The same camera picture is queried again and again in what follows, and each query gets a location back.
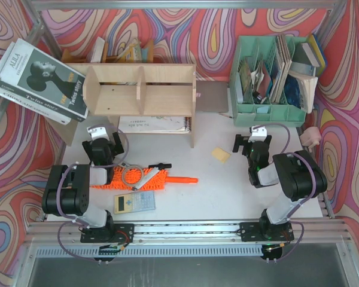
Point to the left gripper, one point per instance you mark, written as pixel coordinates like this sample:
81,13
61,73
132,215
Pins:
114,146

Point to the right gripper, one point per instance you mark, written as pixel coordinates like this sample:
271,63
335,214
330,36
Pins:
243,144

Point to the clear tape roll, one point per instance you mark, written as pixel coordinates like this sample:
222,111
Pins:
132,175

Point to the orange chenille duster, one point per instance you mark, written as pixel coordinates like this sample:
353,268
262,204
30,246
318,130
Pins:
156,183

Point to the white black stapler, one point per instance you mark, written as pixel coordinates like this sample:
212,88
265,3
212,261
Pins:
123,164

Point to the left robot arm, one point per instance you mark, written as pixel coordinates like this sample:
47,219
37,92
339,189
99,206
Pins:
67,192

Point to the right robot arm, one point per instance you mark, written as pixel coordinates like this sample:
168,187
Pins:
297,173

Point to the wooden bookshelf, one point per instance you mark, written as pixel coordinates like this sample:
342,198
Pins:
138,89

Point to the spiral notebook under shelf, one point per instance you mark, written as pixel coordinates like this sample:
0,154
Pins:
129,124

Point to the yellow sticky note pad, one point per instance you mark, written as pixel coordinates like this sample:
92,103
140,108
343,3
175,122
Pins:
220,154

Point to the pencil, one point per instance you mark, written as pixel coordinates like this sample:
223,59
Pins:
225,115

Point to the green plastic file organizer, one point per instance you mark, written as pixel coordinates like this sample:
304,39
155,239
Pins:
245,111

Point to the black binder clip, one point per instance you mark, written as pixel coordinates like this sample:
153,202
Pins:
161,166

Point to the yellow blue calculator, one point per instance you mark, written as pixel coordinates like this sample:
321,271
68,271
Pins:
134,202

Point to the pink piggy figure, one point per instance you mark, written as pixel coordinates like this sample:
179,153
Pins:
311,137

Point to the grey laptop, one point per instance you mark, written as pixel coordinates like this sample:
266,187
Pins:
211,96

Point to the open book in organizer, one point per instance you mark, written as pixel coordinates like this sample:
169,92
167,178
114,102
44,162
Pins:
307,85

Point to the blue yellow book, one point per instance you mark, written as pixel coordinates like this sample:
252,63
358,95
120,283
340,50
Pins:
311,53

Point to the Twins story magazine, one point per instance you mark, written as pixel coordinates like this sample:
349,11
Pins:
37,81

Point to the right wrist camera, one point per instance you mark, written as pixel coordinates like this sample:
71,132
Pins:
257,134

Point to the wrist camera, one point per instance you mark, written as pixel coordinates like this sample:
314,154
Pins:
257,134
97,133

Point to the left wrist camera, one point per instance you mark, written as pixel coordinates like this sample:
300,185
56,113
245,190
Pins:
97,133

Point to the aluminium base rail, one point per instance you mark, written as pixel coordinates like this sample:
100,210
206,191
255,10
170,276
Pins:
321,230

